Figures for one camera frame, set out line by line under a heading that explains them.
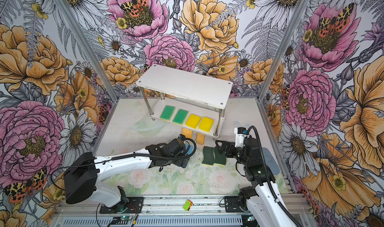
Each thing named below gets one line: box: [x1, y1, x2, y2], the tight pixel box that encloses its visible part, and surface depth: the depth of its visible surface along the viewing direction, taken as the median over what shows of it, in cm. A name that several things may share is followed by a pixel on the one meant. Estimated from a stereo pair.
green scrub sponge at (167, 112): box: [159, 105, 176, 121], surface depth 104 cm
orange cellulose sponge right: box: [196, 133, 205, 145], surface depth 98 cm
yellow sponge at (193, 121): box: [186, 114, 201, 129], surface depth 101 cm
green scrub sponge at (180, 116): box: [172, 109, 189, 125], surface depth 102 cm
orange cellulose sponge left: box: [182, 128, 193, 139], surface depth 101 cm
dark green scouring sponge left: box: [201, 146, 215, 166], surface depth 91 cm
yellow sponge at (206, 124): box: [199, 116, 214, 133], surface depth 99 cm
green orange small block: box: [182, 199, 193, 211], surface depth 74 cm
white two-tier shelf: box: [135, 64, 233, 138], surface depth 92 cm
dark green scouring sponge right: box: [213, 146, 227, 166], surface depth 90 cm
